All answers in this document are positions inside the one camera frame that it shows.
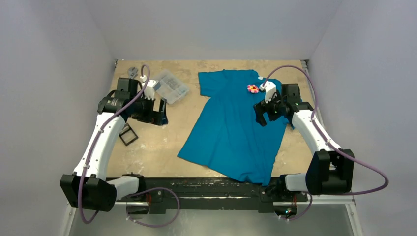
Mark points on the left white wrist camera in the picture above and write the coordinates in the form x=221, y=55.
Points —
x=149, y=91

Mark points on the blue t-shirt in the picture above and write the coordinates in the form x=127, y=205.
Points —
x=226, y=137

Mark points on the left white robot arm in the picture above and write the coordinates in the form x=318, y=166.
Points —
x=87, y=186

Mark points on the pink flower brooch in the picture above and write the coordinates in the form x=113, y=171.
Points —
x=252, y=88

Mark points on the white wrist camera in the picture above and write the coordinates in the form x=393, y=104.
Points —
x=269, y=89
x=149, y=91

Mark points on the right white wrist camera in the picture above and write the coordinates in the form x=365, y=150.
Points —
x=269, y=89

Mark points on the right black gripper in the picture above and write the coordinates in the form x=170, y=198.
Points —
x=267, y=108

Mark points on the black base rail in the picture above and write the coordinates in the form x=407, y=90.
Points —
x=213, y=193

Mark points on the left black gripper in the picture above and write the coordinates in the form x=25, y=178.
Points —
x=154, y=117

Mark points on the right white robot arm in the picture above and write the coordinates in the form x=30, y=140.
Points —
x=329, y=171

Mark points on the aluminium frame rail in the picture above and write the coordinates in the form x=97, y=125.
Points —
x=327, y=216

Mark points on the clear plastic organizer box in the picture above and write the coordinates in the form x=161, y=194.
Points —
x=170, y=87

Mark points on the red handled adjustable wrench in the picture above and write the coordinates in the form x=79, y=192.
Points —
x=132, y=72

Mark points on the small black square frame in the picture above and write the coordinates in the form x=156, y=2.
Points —
x=128, y=135

